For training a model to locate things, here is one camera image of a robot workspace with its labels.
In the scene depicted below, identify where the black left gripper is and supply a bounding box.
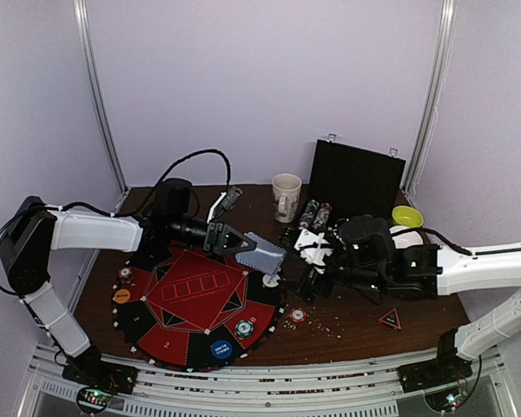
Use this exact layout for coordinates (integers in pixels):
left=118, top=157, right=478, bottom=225
left=168, top=214, right=256, bottom=255

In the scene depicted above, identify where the grey playing card deck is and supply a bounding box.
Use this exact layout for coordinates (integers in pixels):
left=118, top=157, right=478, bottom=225
left=234, top=232, right=287, bottom=275

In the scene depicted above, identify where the white dealer button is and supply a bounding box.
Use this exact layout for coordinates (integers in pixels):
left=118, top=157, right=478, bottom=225
left=262, top=275, right=281, bottom=288

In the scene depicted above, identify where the poker chip row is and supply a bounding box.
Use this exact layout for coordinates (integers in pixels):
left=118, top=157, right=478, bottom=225
left=312, top=202, right=333, bottom=231
left=299, top=200, right=320, bottom=229

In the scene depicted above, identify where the orange white chip stack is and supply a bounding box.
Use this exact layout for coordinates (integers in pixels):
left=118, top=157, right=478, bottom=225
left=290, top=308, right=307, bottom=323

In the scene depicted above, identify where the green white chip stack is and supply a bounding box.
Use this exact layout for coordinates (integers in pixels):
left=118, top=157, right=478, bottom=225
left=234, top=320, right=254, bottom=340

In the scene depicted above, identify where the blue small blind button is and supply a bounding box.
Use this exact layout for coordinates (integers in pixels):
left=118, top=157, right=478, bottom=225
left=210, top=340, right=234, bottom=361

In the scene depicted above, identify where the red white chip stack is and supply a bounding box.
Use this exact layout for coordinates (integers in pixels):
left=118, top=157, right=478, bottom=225
left=118, top=267, right=134, bottom=284

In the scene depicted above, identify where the orange big blind button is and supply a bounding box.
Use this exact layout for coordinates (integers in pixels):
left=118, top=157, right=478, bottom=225
left=112, top=288, right=131, bottom=304

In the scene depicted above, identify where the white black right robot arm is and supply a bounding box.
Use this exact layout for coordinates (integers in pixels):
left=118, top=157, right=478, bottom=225
left=293, top=215, right=521, bottom=384

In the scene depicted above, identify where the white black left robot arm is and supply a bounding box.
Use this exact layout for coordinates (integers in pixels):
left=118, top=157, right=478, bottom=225
left=0, top=178, right=257, bottom=386

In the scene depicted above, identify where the white orange bowl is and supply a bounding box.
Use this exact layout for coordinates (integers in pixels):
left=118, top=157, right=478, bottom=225
left=389, top=225, right=424, bottom=249

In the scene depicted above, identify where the green plastic bowl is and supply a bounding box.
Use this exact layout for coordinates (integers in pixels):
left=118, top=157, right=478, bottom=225
left=392, top=205, right=424, bottom=228

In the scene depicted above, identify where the black red triangular token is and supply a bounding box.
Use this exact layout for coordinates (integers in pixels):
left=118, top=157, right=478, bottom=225
left=377, top=308, right=402, bottom=331

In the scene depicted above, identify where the black poker chip case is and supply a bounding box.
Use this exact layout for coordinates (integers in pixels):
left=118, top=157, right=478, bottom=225
left=293, top=139, right=406, bottom=223

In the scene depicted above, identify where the cream ceramic mug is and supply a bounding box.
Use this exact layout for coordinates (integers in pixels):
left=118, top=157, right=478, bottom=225
left=272, top=173, right=302, bottom=224

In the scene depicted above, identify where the round red black poker mat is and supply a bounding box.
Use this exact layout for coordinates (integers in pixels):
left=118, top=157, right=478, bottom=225
left=112, top=241, right=286, bottom=372

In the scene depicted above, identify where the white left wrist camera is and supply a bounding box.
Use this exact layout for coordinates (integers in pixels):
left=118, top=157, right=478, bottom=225
left=207, top=186, right=243, bottom=222

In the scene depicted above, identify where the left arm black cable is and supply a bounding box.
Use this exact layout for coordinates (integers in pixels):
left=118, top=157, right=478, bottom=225
left=0, top=149, right=234, bottom=301

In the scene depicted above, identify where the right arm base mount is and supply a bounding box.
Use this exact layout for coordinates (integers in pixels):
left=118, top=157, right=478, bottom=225
left=397, top=356, right=472, bottom=393

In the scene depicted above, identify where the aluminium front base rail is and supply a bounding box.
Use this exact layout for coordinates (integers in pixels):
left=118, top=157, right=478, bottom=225
left=25, top=341, right=520, bottom=417

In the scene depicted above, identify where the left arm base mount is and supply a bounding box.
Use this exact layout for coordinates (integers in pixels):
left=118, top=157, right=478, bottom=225
left=62, top=345, right=138, bottom=394

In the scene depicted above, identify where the right aluminium frame post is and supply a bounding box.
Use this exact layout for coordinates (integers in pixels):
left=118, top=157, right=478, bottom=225
left=403, top=0, right=458, bottom=201

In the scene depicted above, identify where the aluminium corner frame post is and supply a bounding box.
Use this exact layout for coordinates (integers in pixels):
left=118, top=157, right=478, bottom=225
left=73, top=0, right=129, bottom=194

